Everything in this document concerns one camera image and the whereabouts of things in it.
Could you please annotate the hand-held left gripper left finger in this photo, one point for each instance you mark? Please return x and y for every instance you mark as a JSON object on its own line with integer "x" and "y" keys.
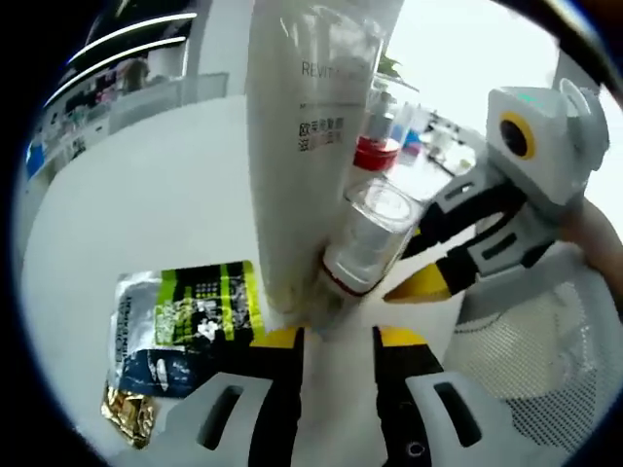
{"x": 272, "y": 413}

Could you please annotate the green and black skincare sachet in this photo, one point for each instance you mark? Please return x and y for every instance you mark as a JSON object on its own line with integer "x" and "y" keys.
{"x": 194, "y": 301}

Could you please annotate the tall white skincare tube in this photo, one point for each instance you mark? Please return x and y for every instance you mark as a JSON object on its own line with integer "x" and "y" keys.
{"x": 292, "y": 194}

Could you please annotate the white ceiling light strip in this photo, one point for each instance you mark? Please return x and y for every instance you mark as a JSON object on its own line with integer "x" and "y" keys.
{"x": 131, "y": 29}
{"x": 126, "y": 53}

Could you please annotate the person's right hand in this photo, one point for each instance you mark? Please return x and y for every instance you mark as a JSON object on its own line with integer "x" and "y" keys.
{"x": 596, "y": 238}

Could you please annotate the white mesh office chair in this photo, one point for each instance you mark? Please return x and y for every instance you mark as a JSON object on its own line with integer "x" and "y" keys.
{"x": 535, "y": 340}

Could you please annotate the white lab counter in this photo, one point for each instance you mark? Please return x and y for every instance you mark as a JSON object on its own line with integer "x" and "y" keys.
{"x": 121, "y": 117}

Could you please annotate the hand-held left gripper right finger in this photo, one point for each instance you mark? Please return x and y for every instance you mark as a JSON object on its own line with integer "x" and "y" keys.
{"x": 394, "y": 413}

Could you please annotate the clear-capped white skincare bottle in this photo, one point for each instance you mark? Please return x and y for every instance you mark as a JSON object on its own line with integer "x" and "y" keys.
{"x": 340, "y": 370}

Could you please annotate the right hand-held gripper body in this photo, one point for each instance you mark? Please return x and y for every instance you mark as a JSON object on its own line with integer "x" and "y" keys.
{"x": 560, "y": 146}

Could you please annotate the silver and blue skincare sachet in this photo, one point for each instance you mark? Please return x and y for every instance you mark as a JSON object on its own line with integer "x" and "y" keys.
{"x": 136, "y": 331}

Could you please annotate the gold skincare sachet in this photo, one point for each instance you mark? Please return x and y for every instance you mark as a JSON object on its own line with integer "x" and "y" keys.
{"x": 126, "y": 413}

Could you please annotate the blue plastic bin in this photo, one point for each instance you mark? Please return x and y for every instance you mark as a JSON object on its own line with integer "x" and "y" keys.
{"x": 34, "y": 160}

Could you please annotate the green potted plant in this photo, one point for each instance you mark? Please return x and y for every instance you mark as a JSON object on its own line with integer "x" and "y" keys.
{"x": 392, "y": 65}

